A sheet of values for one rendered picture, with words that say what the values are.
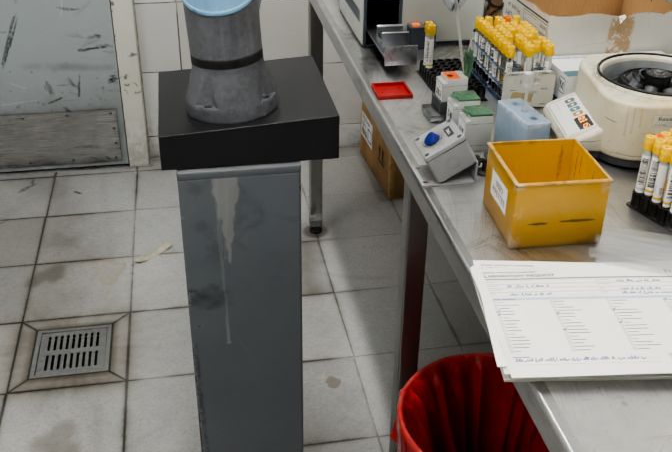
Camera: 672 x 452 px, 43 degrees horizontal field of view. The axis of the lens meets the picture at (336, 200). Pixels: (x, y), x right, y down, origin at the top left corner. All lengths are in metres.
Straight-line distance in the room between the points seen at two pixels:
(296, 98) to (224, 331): 0.43
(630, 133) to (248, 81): 0.61
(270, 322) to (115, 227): 1.50
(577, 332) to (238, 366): 0.75
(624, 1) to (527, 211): 0.93
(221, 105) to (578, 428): 0.74
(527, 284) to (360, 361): 1.29
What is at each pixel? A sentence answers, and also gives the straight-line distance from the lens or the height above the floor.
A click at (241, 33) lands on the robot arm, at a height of 1.08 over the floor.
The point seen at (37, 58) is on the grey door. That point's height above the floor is 0.45.
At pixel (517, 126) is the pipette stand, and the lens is 1.35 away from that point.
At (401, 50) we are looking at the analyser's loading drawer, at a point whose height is 0.93.
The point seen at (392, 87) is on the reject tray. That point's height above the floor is 0.88.
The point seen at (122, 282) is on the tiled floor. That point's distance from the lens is 2.70.
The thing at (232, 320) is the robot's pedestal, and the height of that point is 0.57.
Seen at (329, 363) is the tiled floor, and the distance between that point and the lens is 2.33.
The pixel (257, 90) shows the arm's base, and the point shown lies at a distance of 1.38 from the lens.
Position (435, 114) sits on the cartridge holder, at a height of 0.89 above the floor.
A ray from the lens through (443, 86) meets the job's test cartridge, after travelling 1.53.
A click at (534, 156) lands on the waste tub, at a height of 0.95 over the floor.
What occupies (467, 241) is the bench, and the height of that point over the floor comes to 0.87.
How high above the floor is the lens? 1.50
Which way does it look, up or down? 29 degrees down
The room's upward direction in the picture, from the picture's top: 1 degrees clockwise
